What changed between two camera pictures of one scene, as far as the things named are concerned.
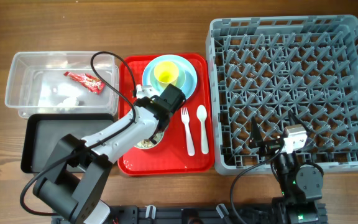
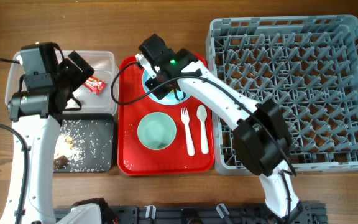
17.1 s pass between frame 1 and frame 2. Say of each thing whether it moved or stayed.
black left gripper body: moved
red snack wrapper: stayed
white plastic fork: stayed
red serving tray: stayed
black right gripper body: moved
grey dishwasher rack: stayed
